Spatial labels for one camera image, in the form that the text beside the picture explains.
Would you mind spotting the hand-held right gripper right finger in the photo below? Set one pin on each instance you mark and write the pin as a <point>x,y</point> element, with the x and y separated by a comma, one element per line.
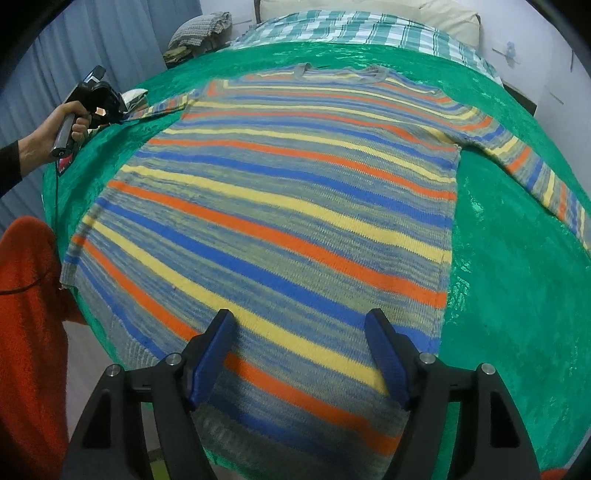
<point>390,364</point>

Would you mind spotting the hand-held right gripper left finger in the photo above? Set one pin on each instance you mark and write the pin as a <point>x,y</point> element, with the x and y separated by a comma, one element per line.
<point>210,364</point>

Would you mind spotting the striped knit sweater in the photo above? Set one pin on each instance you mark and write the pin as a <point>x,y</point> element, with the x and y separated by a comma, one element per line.
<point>286,217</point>

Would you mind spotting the person's left forearm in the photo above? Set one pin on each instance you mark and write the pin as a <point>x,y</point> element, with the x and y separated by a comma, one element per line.
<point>9,164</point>

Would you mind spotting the person's left hand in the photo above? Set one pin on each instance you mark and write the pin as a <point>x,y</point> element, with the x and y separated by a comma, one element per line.
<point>39,136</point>

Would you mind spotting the grey curtain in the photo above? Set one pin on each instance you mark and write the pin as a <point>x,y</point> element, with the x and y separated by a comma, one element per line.
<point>92,37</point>

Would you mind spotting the olive folded cloth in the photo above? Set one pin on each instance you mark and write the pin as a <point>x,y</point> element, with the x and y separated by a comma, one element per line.
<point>175,54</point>

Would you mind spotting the checkered cloth pile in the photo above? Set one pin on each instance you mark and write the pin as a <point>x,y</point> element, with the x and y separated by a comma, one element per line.
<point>198,30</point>

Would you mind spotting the green floral blanket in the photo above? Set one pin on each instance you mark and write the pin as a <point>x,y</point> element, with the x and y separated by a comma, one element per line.
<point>508,286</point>

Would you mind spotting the person's orange trouser leg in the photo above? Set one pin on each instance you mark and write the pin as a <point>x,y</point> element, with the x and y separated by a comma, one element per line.
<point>32,350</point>

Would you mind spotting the green plaid bed sheet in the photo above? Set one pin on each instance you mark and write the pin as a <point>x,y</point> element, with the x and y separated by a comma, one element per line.
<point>369,30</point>

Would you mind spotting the dark nightstand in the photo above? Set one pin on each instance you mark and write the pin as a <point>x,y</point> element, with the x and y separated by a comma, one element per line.
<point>521,99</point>

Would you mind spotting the cream padded headboard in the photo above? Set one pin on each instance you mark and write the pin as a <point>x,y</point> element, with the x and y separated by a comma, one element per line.
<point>429,14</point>

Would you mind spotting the wall socket with blue plug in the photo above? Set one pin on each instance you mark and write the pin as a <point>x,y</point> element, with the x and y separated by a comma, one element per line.
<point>509,51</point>

